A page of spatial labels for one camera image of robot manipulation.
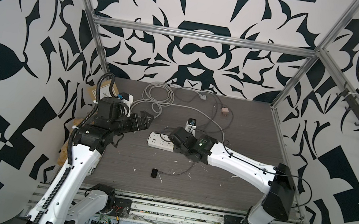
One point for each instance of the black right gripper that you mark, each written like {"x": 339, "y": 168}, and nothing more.
{"x": 176, "y": 148}

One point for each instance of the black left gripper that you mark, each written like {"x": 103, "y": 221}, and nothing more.
{"x": 143, "y": 125}

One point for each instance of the grey USB cable green charger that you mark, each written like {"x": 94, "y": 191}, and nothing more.
{"x": 216, "y": 103}

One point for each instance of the grey USB cable yellow charger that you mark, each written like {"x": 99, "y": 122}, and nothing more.
{"x": 180, "y": 170}

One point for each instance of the white power strip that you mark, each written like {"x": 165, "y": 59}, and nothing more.
{"x": 159, "y": 141}

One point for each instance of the black mp3 player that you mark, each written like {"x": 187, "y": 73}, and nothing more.
{"x": 154, "y": 173}

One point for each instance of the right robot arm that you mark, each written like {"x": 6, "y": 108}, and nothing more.
{"x": 275, "y": 183}

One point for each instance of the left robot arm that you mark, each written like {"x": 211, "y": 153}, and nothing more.
{"x": 110, "y": 117}

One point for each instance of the grey power plug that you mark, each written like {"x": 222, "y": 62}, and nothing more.
{"x": 203, "y": 97}

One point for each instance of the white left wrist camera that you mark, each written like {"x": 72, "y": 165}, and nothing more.
{"x": 126, "y": 98}

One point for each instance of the wooden picture frame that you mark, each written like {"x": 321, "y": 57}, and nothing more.
{"x": 104, "y": 90}

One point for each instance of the pink USB wall charger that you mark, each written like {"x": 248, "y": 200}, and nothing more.
{"x": 225, "y": 111}

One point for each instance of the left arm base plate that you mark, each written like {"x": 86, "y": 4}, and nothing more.
{"x": 116, "y": 207}

